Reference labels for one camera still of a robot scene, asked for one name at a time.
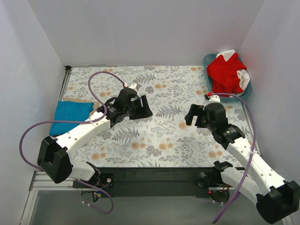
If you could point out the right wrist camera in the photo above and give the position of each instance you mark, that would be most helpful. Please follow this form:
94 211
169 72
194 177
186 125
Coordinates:
213 99

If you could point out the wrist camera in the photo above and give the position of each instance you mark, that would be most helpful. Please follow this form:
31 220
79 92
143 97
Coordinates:
135 86
213 99

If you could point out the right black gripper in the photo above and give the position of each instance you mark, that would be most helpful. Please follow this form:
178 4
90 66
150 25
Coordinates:
199 117

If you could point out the white crumpled t-shirt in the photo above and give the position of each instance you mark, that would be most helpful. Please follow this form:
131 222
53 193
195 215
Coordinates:
242 74

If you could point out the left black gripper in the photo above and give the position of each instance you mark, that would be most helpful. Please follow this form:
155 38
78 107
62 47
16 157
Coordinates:
138 108

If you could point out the aluminium frame rail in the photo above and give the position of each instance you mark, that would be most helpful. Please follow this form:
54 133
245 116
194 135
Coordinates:
51 204

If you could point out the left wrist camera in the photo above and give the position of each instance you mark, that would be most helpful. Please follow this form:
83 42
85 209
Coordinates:
135 86

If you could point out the folded tan t-shirt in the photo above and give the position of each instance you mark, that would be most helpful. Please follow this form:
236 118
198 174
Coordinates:
78 100

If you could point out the folded blue t-shirt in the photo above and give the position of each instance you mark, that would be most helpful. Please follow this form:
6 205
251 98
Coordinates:
69 111

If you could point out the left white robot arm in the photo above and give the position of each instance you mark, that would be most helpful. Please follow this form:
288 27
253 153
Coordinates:
55 155

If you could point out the floral table mat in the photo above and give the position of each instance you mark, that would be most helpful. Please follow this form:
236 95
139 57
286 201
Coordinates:
162 140

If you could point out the red t-shirt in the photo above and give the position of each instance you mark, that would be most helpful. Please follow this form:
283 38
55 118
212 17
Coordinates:
224 74

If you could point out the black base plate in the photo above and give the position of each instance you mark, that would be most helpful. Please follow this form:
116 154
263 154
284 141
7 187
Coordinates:
159 181

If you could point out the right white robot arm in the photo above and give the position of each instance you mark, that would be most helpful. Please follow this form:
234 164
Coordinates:
274 197

